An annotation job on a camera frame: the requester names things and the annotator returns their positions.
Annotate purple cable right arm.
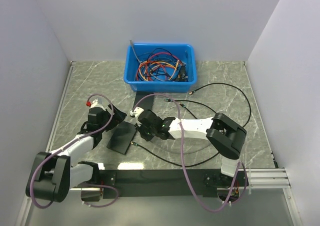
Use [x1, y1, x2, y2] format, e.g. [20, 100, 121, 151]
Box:
[133, 93, 248, 213]

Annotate blue plastic bin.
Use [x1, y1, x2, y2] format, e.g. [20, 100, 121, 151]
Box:
[123, 43, 198, 93]

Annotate black cable with plug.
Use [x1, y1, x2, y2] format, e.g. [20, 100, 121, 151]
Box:
[129, 83, 252, 168]

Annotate black cable teal plug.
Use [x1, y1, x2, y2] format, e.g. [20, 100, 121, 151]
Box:
[157, 98, 216, 119]

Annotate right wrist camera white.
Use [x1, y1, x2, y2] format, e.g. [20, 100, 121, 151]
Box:
[129, 107, 144, 118]

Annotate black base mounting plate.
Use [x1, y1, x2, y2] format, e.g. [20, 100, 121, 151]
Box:
[81, 169, 247, 202]

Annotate black network switch box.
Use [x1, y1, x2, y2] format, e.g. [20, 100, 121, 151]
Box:
[106, 122, 136, 155]

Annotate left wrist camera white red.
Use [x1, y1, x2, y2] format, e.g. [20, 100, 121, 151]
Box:
[86, 98, 105, 110]

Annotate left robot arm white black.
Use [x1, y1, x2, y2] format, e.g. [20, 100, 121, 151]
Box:
[25, 104, 127, 203]

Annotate grey cable in bin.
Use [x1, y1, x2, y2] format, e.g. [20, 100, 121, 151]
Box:
[128, 40, 142, 64]

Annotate tangled coloured cables bundle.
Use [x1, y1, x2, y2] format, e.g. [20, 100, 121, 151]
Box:
[134, 48, 190, 83]

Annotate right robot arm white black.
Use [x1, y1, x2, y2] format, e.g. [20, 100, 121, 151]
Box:
[130, 107, 247, 186]

